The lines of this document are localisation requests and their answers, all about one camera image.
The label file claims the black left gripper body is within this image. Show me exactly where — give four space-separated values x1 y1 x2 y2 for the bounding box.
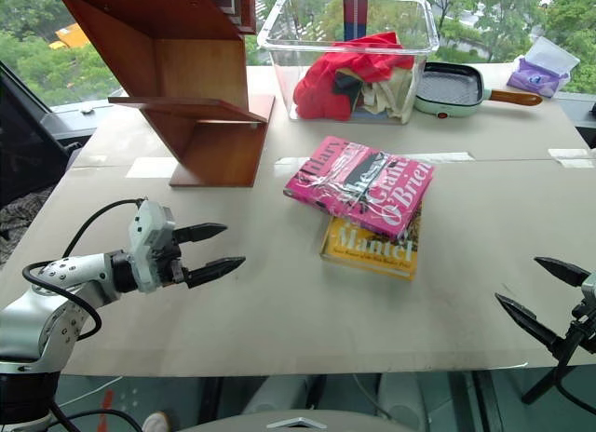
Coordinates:
152 227 192 289

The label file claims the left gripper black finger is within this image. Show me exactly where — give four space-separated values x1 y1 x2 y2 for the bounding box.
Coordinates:
172 223 228 246
183 256 247 290

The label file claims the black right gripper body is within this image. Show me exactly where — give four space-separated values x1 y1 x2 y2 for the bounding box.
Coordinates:
556 301 596 367

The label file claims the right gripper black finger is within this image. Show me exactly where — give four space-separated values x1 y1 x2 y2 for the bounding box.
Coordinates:
494 292 567 359
534 256 591 288

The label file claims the brown wooden zigzag bookshelf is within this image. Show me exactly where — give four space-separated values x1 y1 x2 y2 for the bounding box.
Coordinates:
51 0 277 189

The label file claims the yellow Mantel book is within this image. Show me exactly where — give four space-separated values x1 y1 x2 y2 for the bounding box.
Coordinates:
318 201 424 282

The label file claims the pink shrink-wrapped book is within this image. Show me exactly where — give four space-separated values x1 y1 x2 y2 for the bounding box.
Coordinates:
282 135 435 241

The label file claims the black slanted strut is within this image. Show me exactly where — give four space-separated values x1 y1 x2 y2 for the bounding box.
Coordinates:
521 365 567 405

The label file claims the grey rounded shape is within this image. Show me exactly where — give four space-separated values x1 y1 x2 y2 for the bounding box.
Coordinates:
376 373 429 432

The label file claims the grey patterned cloth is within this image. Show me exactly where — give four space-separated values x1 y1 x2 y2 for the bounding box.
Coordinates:
0 184 57 265

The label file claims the white shoe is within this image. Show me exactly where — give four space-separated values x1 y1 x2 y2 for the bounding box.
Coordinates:
142 411 176 432

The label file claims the red cloth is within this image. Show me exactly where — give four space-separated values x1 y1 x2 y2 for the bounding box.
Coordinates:
292 31 415 122

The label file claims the black monitor panel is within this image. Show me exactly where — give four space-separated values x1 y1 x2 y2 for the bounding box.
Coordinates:
0 61 83 209

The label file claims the clear plastic storage bin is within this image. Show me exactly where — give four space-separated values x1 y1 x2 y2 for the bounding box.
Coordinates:
256 0 440 125

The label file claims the purple wipes pack plastic bag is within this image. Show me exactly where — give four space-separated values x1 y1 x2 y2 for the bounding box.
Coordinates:
506 35 581 100

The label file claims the dark green cloth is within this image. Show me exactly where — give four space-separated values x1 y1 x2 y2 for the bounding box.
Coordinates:
332 71 367 110

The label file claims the beige cloth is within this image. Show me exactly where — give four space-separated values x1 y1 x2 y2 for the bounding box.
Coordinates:
356 68 418 124

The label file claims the yellow vehicle outside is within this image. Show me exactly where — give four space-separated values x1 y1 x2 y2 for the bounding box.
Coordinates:
46 21 90 51

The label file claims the red and blue pole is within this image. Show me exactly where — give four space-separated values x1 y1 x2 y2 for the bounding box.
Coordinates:
342 0 369 45

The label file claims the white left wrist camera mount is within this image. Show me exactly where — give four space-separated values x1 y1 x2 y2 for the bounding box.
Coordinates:
126 198 177 294

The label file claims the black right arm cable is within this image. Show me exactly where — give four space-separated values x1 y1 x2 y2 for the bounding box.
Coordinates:
555 359 596 417

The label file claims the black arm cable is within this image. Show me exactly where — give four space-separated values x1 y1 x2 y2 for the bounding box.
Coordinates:
21 197 145 343
555 359 596 417

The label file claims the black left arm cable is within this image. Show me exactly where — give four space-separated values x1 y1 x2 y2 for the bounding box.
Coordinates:
21 197 145 343

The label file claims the green grill pan wooden handle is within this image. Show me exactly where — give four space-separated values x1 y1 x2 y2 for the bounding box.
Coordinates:
413 61 545 120

